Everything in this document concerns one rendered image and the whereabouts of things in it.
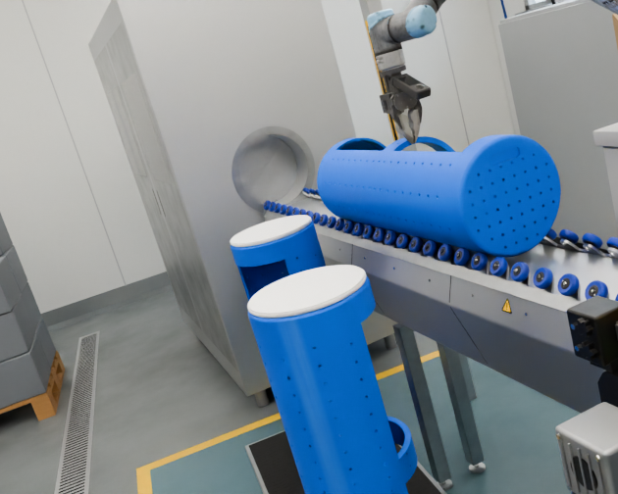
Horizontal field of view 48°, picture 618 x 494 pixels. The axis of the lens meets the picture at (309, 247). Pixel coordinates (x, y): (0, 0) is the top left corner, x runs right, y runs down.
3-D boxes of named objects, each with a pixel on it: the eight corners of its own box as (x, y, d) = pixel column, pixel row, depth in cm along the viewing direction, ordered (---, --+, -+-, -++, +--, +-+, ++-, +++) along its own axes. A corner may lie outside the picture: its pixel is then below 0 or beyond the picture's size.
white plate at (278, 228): (245, 224, 247) (246, 228, 248) (217, 249, 222) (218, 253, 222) (319, 209, 239) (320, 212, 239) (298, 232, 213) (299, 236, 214)
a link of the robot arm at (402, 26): (433, -12, 179) (400, -1, 188) (414, 16, 175) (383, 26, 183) (447, 13, 183) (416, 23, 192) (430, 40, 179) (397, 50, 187)
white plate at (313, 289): (285, 321, 140) (286, 327, 140) (389, 271, 153) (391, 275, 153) (227, 303, 164) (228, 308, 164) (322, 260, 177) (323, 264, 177)
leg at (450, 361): (479, 462, 253) (439, 304, 238) (489, 469, 248) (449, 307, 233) (466, 469, 252) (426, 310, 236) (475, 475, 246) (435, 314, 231)
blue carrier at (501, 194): (398, 206, 251) (380, 127, 244) (571, 234, 170) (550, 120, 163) (328, 230, 242) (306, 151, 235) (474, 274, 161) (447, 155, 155)
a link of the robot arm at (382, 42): (382, 9, 183) (358, 18, 189) (391, 51, 186) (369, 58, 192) (400, 5, 188) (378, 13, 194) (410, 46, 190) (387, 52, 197)
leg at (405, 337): (446, 478, 249) (405, 319, 234) (455, 486, 244) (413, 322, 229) (433, 486, 247) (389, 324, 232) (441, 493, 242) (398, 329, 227)
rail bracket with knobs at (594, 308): (614, 343, 124) (604, 290, 121) (646, 355, 117) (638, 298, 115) (570, 365, 121) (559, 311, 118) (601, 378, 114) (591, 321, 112)
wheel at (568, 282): (584, 284, 136) (577, 281, 135) (569, 301, 138) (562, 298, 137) (573, 271, 139) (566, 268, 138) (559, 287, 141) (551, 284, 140)
